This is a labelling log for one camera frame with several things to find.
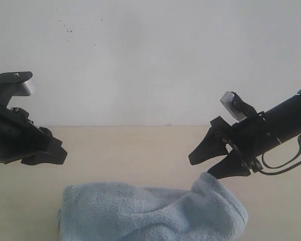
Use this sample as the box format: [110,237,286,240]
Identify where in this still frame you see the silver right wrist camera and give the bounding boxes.
[220,91,255,122]

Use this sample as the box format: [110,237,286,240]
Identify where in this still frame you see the light blue fluffy towel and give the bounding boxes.
[59,173,248,240]

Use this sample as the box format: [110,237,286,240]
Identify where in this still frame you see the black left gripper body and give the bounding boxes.
[0,82,44,165]

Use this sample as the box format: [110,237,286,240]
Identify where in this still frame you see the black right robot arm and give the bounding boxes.
[188,90,301,179]

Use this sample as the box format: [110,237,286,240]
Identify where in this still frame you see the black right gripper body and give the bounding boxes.
[211,114,265,173]

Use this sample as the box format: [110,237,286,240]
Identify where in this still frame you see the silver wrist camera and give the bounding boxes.
[220,91,255,122]
[0,71,36,96]

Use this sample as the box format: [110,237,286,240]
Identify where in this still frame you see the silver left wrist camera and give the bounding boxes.
[0,71,36,96]

